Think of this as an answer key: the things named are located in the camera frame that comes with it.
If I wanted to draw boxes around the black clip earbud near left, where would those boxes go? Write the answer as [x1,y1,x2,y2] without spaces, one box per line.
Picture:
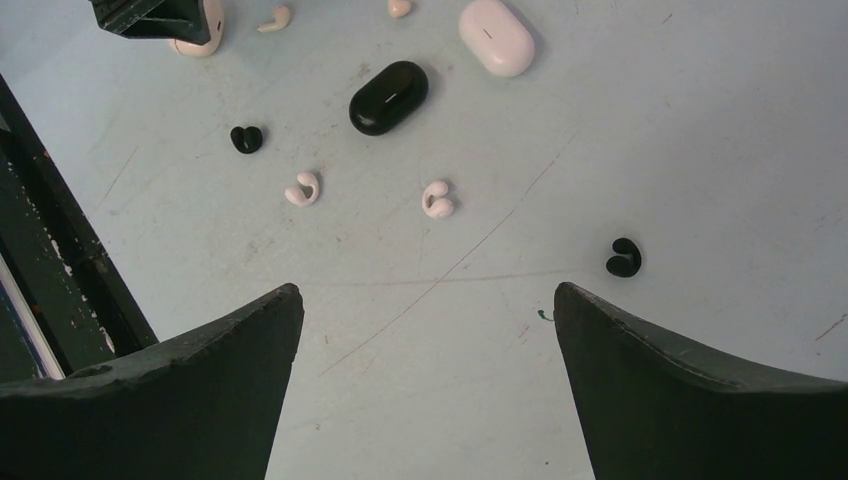
[230,126,264,155]

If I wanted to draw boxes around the white clip earbud left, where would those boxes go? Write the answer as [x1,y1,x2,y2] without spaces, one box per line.
[284,171,321,207]

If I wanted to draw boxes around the black clip earbud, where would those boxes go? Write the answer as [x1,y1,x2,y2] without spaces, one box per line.
[605,237,642,278]
[230,126,264,155]

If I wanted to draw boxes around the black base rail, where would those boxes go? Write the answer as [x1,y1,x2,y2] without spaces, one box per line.
[1,83,158,382]

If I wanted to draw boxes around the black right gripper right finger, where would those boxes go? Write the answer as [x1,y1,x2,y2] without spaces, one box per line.
[554,282,847,479]

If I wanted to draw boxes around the pink square earbud case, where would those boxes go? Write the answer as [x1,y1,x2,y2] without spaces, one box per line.
[168,0,225,58]

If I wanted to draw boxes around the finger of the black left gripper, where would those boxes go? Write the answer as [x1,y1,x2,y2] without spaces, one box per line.
[90,0,203,40]

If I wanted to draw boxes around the white clip earbud right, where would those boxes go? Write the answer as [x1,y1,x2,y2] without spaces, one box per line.
[421,180,454,220]

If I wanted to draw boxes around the white clip earbud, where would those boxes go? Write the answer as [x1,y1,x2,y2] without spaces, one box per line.
[421,180,454,220]
[284,171,321,207]

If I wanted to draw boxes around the white oval earbud case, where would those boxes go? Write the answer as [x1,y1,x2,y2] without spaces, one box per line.
[458,0,535,78]

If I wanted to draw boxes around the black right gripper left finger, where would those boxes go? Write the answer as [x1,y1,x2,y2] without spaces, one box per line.
[1,283,304,479]

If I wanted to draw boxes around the black clip earbud far right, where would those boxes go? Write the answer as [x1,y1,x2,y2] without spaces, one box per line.
[605,237,642,278]

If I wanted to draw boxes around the black oval earbud case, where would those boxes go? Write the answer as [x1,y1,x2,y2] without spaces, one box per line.
[349,60,429,136]

